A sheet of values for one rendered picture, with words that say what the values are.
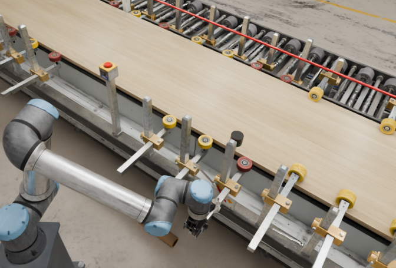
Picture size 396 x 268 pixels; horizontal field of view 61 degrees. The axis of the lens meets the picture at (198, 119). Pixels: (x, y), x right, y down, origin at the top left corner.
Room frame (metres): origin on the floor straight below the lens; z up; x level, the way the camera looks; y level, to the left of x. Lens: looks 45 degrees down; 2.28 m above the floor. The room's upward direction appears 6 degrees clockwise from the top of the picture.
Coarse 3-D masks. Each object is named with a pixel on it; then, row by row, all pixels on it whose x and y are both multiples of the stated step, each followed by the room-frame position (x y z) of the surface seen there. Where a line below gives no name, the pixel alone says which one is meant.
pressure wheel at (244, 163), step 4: (240, 160) 1.11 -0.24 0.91; (244, 160) 1.12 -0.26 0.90; (248, 160) 1.12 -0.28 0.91; (236, 164) 1.10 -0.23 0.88; (240, 164) 1.09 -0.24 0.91; (244, 164) 1.09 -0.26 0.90; (248, 164) 1.09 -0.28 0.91; (240, 168) 1.07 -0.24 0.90; (244, 168) 1.07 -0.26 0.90; (248, 168) 1.07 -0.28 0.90; (244, 172) 1.06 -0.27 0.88
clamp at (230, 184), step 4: (216, 176) 1.03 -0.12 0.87; (216, 180) 1.01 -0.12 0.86; (228, 180) 1.01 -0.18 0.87; (232, 180) 1.01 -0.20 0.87; (220, 184) 0.99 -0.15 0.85; (224, 184) 0.98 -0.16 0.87; (228, 184) 0.98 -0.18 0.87; (232, 184) 0.98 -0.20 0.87; (236, 184) 0.99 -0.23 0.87; (232, 188) 0.96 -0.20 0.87; (232, 192) 0.95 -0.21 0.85; (236, 192) 0.94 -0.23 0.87
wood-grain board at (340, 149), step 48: (0, 0) 2.57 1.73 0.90; (48, 0) 2.65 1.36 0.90; (96, 0) 2.73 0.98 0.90; (48, 48) 1.97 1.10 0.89; (96, 48) 2.01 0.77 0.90; (144, 48) 2.07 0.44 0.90; (192, 48) 2.13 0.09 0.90; (144, 96) 1.55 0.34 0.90; (192, 96) 1.59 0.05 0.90; (240, 96) 1.64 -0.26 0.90; (288, 96) 1.69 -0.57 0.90; (288, 144) 1.27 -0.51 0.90; (336, 144) 1.30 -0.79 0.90; (384, 144) 1.34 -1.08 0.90; (336, 192) 0.98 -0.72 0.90; (384, 192) 1.01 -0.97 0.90
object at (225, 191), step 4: (236, 172) 1.07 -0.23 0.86; (240, 172) 1.07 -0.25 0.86; (236, 176) 1.04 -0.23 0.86; (240, 176) 1.05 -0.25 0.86; (236, 180) 1.02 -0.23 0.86; (224, 188) 0.96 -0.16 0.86; (228, 188) 0.96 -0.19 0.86; (224, 192) 0.94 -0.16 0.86; (228, 192) 0.94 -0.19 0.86; (220, 196) 0.92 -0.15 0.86; (224, 196) 0.92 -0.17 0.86; (220, 200) 0.89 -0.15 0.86; (220, 204) 0.89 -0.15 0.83; (212, 212) 0.82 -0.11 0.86; (208, 216) 0.80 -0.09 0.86; (208, 220) 0.79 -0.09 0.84
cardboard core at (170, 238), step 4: (140, 224) 1.15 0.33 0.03; (156, 236) 1.08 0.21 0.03; (160, 236) 1.06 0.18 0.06; (164, 236) 1.06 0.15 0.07; (168, 236) 1.06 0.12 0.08; (172, 236) 1.06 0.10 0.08; (176, 236) 1.07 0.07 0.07; (164, 240) 1.04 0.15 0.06; (168, 240) 1.04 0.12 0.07; (172, 240) 1.04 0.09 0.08; (176, 240) 1.07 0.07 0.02; (168, 244) 1.02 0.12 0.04; (172, 244) 1.01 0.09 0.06
